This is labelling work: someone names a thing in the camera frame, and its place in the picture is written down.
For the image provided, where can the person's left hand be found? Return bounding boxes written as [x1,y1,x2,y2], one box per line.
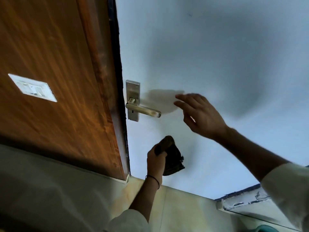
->
[146,142,168,179]

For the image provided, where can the person's right hand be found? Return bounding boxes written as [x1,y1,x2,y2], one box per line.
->
[173,93,230,141]

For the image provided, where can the dark cleaning cloth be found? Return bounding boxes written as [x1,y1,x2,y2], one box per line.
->
[154,135,185,177]

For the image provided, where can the person's left forearm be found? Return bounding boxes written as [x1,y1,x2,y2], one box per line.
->
[129,176,162,223]

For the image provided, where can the person's right forearm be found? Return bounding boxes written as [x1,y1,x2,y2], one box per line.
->
[215,127,290,183]

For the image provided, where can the black wrist band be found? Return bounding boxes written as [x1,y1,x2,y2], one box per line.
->
[145,175,160,190]

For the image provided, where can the white door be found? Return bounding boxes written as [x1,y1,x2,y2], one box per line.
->
[114,0,309,200]

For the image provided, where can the person's white left sleeve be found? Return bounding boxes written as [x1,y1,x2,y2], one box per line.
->
[103,209,151,232]

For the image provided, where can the person's white sleeve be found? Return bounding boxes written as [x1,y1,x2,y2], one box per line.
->
[260,162,309,232]
[103,209,151,232]

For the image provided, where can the chipped white ledge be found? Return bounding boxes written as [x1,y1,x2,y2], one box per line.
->
[215,183,301,231]

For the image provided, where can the person's white right sleeve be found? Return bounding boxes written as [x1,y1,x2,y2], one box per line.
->
[260,162,309,232]

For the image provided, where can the teal object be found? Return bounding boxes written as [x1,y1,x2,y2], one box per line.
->
[251,224,274,232]

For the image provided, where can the brown wooden panel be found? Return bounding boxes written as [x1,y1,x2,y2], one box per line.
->
[0,0,131,182]

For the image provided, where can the metal door lever handle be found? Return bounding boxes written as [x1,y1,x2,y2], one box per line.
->
[126,97,162,118]

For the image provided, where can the metal door handle backplate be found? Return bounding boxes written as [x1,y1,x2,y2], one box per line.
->
[125,80,141,122]

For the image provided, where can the dark door frame edge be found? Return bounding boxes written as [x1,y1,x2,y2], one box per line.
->
[107,0,131,176]

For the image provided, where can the white switch plate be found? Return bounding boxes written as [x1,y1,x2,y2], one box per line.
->
[8,73,58,103]

